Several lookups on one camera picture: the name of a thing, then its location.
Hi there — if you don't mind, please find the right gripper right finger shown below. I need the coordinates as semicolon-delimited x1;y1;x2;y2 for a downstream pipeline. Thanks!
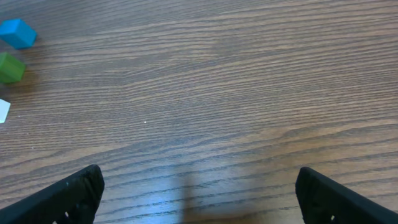
295;166;398;224

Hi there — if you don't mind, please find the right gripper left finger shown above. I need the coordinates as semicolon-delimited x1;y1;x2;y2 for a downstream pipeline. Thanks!
0;164;105;224

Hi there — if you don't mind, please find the green cube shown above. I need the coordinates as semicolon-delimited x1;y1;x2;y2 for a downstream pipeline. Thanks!
0;52;27;84

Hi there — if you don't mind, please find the blue cube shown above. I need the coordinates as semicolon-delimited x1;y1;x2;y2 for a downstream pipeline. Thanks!
0;18;38;50

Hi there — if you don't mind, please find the white cube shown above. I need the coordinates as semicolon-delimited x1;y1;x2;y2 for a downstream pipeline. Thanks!
0;98;11;124

